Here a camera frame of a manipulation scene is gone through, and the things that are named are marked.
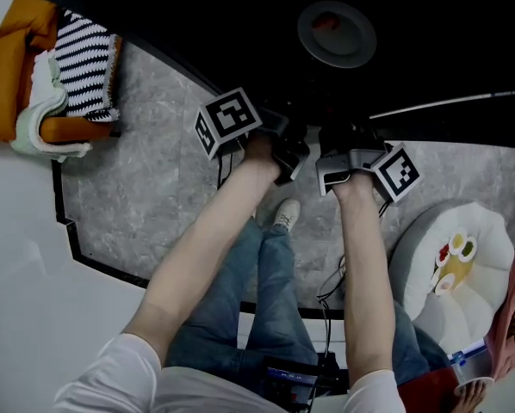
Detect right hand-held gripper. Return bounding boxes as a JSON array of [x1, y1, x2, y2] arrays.
[[315, 120, 422, 204]]

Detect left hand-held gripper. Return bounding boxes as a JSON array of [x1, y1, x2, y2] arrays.
[[195, 87, 311, 186]]

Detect cluster of small food dishes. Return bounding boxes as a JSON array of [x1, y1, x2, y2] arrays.
[[429, 228, 478, 295]]

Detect orange shrimp food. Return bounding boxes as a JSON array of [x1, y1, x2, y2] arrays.
[[311, 11, 340, 33]]

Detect white round plate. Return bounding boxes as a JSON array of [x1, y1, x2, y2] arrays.
[[296, 1, 378, 69]]

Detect person's left forearm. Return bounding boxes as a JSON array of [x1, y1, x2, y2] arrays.
[[122, 135, 282, 361]]

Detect person's right forearm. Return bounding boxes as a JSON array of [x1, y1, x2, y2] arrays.
[[332, 172, 399, 391]]

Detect yellow round tray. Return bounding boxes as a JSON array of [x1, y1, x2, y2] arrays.
[[440, 250, 474, 290]]

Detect person's right white shoe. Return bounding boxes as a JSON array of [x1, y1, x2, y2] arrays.
[[273, 198, 301, 231]]

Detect black white striped blanket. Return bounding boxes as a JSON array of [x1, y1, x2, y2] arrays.
[[53, 9, 121, 123]]

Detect orange sofa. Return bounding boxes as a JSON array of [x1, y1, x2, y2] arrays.
[[0, 0, 123, 145]]

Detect white round pouf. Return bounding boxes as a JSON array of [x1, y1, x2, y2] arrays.
[[388, 201, 515, 354]]

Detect person's blue jeans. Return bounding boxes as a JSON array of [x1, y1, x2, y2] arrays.
[[166, 219, 319, 382]]

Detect pale green white blanket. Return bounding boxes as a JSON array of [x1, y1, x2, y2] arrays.
[[9, 49, 93, 163]]

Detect white blue printed packet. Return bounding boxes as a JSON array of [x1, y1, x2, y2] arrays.
[[446, 337, 487, 367]]

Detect orange cushion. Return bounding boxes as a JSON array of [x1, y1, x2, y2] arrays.
[[0, 0, 60, 51], [0, 28, 39, 145]]

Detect black screen device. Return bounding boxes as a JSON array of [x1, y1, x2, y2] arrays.
[[261, 353, 338, 413]]

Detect person's white shirt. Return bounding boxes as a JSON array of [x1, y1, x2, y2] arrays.
[[53, 332, 407, 413]]

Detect black cable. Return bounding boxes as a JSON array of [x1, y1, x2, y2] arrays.
[[216, 151, 235, 188], [317, 254, 349, 356]]

